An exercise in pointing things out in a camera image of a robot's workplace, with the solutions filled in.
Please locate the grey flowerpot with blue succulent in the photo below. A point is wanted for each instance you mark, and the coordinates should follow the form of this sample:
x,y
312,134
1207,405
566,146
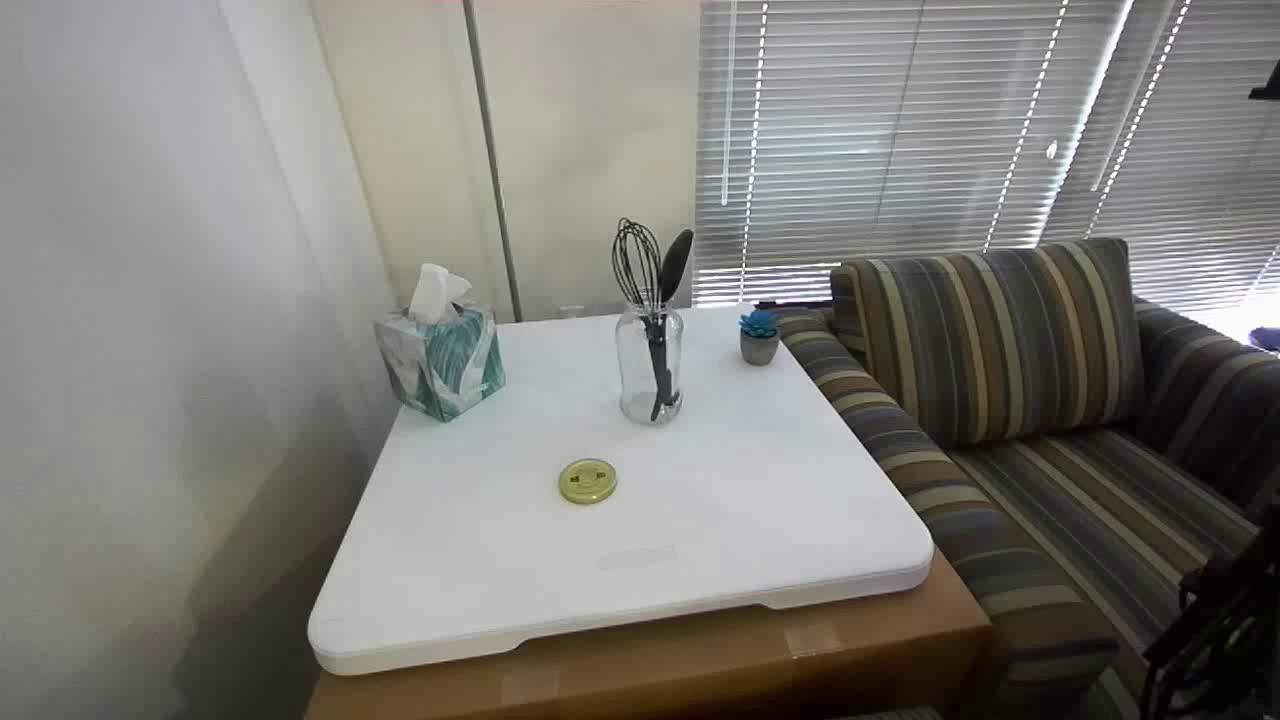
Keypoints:
x,y
757,340

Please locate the clear glass jar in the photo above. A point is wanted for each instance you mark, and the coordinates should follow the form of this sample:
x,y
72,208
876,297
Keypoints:
x,y
651,384

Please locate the glass with kitchen utensils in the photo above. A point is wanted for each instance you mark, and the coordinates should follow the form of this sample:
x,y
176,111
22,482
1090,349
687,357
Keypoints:
x,y
639,261

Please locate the black spatula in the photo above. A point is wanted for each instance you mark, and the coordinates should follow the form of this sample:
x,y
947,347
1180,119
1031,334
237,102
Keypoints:
x,y
678,261

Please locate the gold jar lid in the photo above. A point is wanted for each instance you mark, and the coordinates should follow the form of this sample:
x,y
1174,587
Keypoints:
x,y
587,482

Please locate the teal white tissue box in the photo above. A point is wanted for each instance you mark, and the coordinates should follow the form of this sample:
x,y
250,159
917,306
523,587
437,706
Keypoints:
x,y
447,360

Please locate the white table top board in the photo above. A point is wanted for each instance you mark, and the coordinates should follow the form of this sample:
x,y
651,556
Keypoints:
x,y
695,661

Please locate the striped sofa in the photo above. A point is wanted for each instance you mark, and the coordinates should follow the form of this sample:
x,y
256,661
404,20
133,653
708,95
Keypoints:
x,y
1012,400

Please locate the black metal stand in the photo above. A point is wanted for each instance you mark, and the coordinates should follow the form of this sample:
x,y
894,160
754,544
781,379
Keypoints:
x,y
1222,627

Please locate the thin grey wall conduit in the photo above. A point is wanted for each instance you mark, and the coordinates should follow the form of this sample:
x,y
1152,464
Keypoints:
x,y
490,172

